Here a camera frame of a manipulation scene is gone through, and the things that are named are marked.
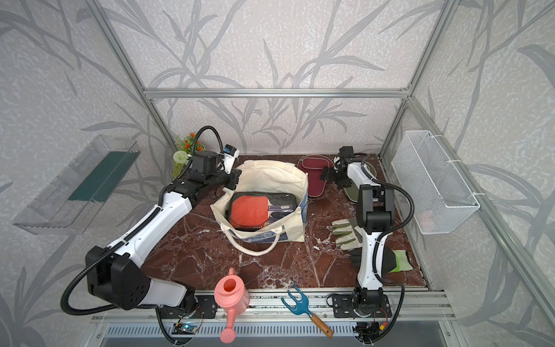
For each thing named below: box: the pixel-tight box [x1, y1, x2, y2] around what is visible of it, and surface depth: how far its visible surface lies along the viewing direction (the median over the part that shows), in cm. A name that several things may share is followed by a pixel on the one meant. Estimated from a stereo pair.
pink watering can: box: [213, 267, 251, 345], surface depth 68 cm
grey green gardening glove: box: [330, 219, 363, 251], surface depth 92 cm
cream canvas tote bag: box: [210, 159, 309, 256], surface depth 86 cm
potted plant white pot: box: [171, 132, 206, 179], surface depth 105 cm
